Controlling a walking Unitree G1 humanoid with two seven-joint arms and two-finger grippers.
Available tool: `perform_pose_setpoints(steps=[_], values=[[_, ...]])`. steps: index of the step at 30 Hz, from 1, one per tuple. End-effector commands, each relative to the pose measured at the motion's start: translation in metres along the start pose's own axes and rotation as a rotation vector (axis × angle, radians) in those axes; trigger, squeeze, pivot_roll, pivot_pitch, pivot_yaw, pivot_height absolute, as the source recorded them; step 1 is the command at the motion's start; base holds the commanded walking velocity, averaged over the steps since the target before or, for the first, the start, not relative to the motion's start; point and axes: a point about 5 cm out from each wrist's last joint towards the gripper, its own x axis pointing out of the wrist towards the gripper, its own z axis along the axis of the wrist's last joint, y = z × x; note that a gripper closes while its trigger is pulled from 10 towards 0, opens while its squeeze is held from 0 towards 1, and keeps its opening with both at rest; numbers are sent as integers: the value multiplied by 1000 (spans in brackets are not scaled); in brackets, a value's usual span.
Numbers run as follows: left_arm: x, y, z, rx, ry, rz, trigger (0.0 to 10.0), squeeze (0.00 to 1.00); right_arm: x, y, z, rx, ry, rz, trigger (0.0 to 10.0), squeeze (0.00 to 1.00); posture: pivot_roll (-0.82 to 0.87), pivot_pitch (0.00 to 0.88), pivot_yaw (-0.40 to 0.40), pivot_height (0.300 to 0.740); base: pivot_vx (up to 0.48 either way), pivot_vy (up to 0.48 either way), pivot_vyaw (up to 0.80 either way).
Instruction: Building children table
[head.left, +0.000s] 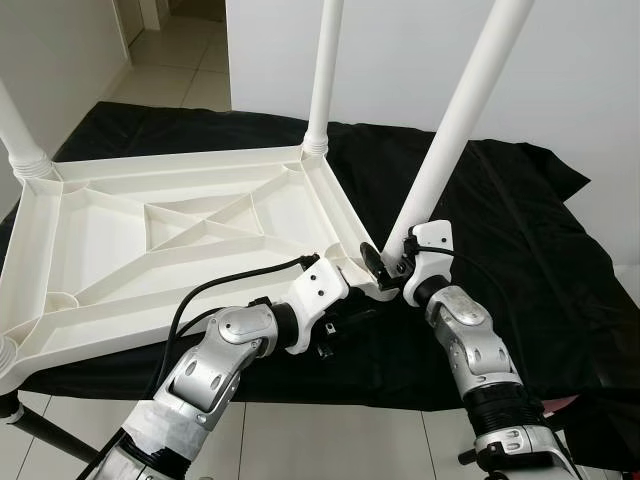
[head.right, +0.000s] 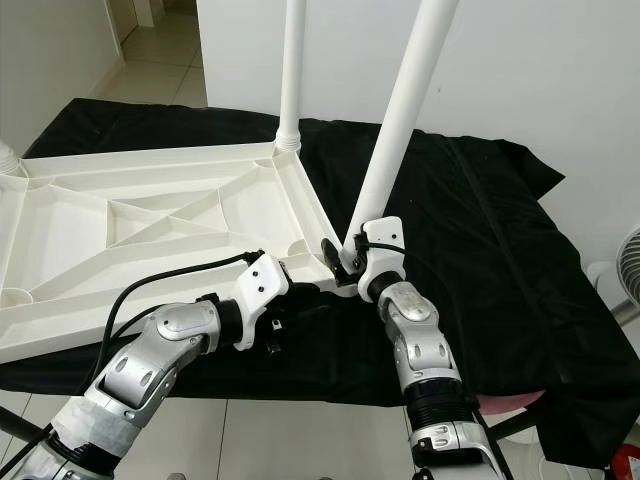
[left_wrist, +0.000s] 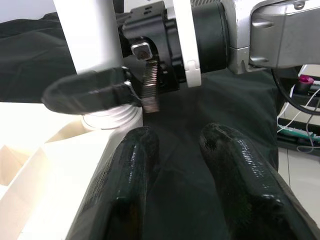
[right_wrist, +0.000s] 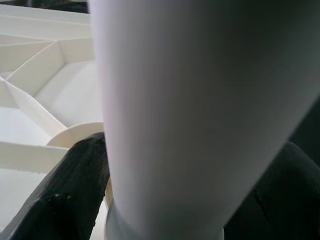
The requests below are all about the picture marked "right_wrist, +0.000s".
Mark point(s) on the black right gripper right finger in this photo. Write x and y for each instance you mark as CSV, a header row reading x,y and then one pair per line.
x,y
282,200

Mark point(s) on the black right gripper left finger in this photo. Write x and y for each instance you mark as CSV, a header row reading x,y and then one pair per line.
x,y
65,195

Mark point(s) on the white plastic table top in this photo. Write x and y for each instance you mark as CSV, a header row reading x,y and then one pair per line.
x,y
25,120

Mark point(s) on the white plastic table leg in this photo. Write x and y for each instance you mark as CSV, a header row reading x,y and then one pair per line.
x,y
200,100

